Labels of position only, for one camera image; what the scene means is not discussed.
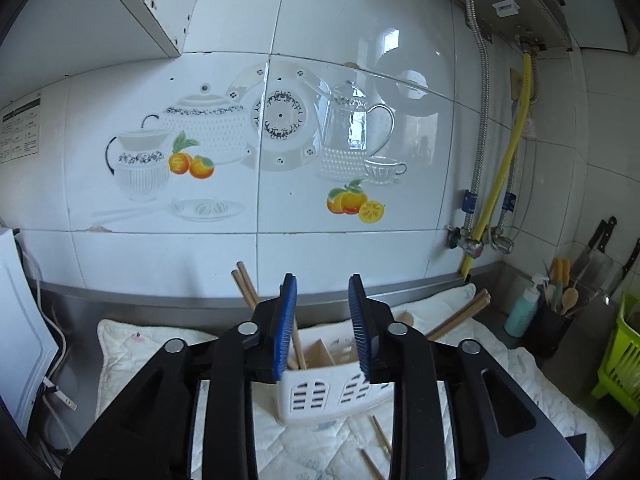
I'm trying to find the wooden chopstick left one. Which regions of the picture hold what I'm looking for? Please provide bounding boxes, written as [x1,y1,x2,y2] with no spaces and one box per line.
[231,270,257,311]

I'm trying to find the wooden chopstick one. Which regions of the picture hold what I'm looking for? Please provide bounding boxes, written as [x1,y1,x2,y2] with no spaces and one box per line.
[231,270,257,311]
[425,289,491,341]

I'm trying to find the wooden chopstick left two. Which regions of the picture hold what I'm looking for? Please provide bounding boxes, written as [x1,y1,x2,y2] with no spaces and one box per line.
[234,261,307,370]

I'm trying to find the white plastic utensil caddy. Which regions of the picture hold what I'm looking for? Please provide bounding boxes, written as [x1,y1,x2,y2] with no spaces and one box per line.
[274,321,394,426]

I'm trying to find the wooden chopstick right one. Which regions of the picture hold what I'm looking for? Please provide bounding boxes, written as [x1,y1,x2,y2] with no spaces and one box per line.
[425,289,491,341]

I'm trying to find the wooden chopstick on mat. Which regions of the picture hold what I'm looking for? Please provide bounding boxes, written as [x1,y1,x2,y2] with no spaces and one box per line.
[370,415,393,455]

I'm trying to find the white quilted mat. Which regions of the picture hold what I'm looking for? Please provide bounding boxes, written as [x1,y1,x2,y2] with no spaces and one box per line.
[96,284,614,479]

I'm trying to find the steel angle valve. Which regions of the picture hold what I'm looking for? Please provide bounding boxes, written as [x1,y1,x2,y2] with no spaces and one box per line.
[489,226,514,255]

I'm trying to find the teal soap bottle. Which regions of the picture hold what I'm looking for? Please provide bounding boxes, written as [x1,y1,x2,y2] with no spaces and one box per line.
[503,274,548,338]

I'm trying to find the black utensil holder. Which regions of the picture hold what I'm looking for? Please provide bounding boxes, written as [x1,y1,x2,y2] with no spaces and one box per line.
[523,301,574,361]

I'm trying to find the wooden spoon in holder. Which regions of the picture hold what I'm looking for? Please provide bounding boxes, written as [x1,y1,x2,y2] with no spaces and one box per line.
[560,287,579,316]

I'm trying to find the white microwave oven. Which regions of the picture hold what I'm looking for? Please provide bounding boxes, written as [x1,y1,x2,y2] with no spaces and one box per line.
[0,229,58,432]

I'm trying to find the green plastic dish rack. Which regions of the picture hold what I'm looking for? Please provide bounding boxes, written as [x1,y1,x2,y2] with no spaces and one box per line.
[591,292,640,416]

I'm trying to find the red handled water valve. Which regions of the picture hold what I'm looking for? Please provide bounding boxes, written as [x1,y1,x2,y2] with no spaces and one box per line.
[446,226,484,259]

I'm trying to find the yellow gas hose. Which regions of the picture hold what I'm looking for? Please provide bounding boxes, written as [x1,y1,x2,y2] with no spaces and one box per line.
[459,52,535,281]

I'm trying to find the black handled kitchen knife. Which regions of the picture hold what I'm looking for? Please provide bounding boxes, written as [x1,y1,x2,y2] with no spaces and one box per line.
[570,216,617,280]

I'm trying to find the corrugated steel water hose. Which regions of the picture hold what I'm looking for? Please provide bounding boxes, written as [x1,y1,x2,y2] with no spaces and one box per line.
[462,0,492,233]

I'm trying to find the wall instruction sticker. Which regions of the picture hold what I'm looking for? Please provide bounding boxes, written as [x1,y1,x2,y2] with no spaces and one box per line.
[0,92,41,164]

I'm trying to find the white wall cabinet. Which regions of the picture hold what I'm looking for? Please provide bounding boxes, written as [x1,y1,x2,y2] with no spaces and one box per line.
[1,0,181,66]

